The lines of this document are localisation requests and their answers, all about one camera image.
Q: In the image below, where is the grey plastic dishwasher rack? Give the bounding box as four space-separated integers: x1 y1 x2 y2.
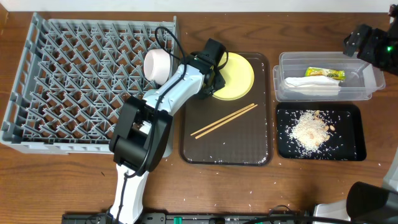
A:
1 14 180 154

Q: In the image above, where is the dark brown serving tray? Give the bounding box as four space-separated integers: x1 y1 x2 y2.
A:
180 53 273 166

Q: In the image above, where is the rice food waste pile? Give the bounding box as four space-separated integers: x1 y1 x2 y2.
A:
285 110 336 157

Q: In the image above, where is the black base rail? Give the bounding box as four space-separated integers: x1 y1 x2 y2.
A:
61 212 315 224

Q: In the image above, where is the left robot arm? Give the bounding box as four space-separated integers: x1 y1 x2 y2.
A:
106 39 227 223

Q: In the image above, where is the pink white bowl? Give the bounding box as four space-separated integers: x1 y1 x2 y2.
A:
144 49 171 85

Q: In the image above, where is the black rectangular tray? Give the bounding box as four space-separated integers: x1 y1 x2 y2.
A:
276 102 367 161

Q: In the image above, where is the green yellow snack wrapper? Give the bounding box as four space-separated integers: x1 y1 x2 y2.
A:
305 67 346 81

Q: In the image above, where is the wooden chopstick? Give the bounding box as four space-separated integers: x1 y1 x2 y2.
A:
193 104 257 139
190 103 255 136

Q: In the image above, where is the clear plastic waste bin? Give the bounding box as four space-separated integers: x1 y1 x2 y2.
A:
273 52 386 102

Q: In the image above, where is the white paper napkin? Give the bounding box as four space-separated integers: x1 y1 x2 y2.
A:
283 76 341 96

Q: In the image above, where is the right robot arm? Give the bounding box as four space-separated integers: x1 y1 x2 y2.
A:
313 4 397 223

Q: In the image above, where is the yellow round plate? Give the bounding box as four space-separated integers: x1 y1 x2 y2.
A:
213 52 254 101

